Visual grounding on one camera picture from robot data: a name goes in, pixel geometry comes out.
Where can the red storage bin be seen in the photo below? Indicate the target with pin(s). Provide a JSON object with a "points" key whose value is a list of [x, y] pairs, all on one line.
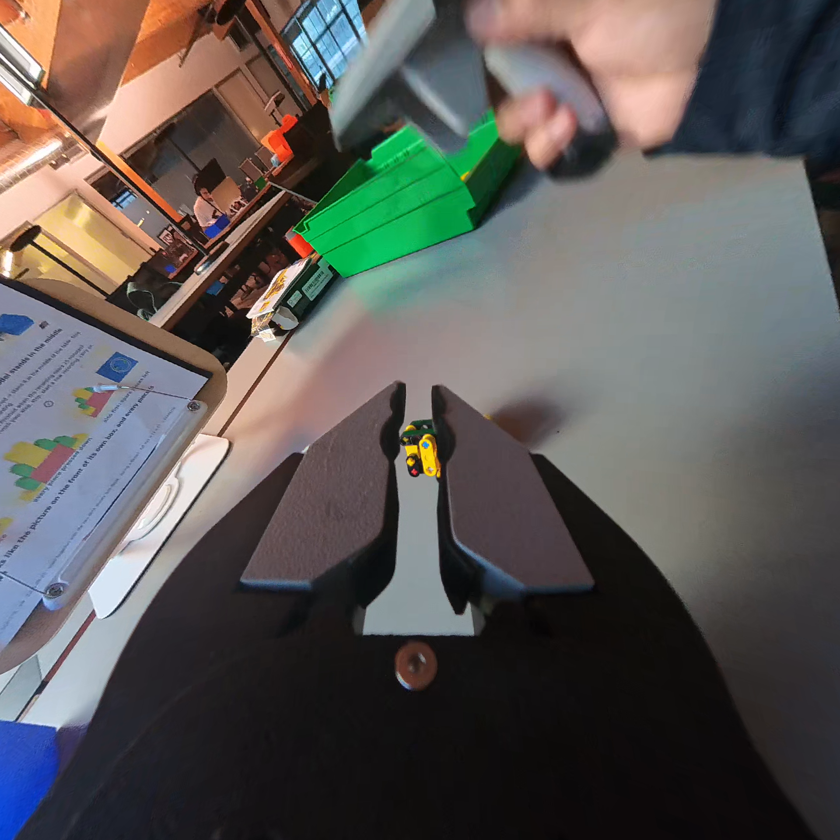
{"points": [[298, 244]]}

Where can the long wooden-edged table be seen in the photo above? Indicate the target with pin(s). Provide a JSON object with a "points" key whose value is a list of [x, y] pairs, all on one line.
{"points": [[216, 262]]}

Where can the printed instruction sheet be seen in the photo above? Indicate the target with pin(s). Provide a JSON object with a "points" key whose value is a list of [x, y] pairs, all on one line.
{"points": [[79, 492]]}

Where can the paned window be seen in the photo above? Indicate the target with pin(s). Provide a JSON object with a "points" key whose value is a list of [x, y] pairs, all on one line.
{"points": [[325, 36]]}

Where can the person's right forearm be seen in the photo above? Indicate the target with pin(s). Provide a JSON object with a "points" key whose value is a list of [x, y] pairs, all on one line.
{"points": [[768, 79]]}

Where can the yellow black lego model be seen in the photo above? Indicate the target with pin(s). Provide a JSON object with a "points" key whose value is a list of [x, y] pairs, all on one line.
{"points": [[426, 456]]}

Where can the green storage bin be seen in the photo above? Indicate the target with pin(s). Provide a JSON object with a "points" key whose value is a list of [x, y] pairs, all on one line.
{"points": [[394, 216]]}

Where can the small blue bin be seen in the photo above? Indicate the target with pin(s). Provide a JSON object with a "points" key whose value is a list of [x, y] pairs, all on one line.
{"points": [[216, 228]]}

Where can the wooden instruction board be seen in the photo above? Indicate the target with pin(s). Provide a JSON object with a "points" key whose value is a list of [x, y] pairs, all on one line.
{"points": [[213, 400]]}

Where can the orange storage bin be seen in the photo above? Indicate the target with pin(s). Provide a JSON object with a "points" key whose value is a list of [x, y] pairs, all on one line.
{"points": [[279, 134]]}

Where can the dark lego box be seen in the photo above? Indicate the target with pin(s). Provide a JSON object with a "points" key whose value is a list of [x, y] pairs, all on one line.
{"points": [[315, 283]]}

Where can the large blue storage bin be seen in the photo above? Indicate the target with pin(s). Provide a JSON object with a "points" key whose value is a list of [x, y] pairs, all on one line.
{"points": [[26, 781]]}

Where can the crumpled plastic bag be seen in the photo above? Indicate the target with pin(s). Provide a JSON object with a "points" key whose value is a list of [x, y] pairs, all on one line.
{"points": [[264, 328]]}

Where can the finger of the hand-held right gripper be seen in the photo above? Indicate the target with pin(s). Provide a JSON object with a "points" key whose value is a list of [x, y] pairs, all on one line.
{"points": [[446, 98], [374, 79]]}

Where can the clear acrylic holder bar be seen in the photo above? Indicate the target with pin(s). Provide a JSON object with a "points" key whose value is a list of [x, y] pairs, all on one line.
{"points": [[124, 518]]}

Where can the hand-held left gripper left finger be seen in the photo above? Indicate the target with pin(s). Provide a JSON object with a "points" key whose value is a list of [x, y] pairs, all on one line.
{"points": [[321, 505]]}

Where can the ceiling light panel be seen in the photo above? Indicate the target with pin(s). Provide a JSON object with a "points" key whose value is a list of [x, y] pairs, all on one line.
{"points": [[16, 65]]}

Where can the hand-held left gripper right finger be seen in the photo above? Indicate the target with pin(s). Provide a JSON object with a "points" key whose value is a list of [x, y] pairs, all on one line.
{"points": [[512, 518]]}

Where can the person's right hand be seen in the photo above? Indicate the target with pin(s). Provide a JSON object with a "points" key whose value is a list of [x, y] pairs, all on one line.
{"points": [[630, 59]]}

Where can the silver air duct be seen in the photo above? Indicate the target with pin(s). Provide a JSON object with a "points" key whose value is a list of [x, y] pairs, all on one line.
{"points": [[33, 161]]}

